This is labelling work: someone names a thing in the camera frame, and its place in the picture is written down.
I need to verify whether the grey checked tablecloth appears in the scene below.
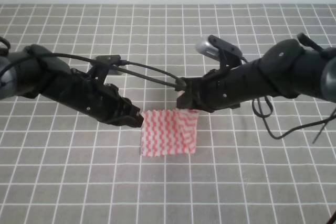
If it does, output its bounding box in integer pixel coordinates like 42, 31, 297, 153
1, 4, 335, 223

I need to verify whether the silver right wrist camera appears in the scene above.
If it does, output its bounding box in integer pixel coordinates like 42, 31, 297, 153
195, 35, 243, 69

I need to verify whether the black left camera cable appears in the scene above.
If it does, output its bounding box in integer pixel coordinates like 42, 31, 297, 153
0, 52, 187, 91

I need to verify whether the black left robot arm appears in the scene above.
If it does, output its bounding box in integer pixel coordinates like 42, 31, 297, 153
1, 38, 143, 127

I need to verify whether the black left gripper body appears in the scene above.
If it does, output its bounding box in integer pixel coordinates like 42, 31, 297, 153
65, 69, 126, 124

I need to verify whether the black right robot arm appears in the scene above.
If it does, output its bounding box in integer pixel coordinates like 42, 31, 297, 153
176, 33, 335, 113

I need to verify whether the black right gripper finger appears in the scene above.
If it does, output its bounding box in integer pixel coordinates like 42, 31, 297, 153
176, 94, 202, 110
178, 77, 205, 95

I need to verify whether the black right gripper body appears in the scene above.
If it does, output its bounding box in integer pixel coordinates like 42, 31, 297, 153
194, 69, 263, 111

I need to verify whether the black right camera cable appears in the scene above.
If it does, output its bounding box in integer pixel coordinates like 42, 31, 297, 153
240, 56, 336, 145

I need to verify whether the pink white wavy towel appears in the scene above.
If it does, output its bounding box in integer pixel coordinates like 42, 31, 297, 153
141, 109, 199, 157

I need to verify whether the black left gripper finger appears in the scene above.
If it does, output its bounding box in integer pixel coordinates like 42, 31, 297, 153
107, 115, 143, 127
118, 97, 140, 116

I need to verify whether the black camera cable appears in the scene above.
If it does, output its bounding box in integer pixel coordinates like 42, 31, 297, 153
240, 56, 336, 145
0, 52, 187, 91

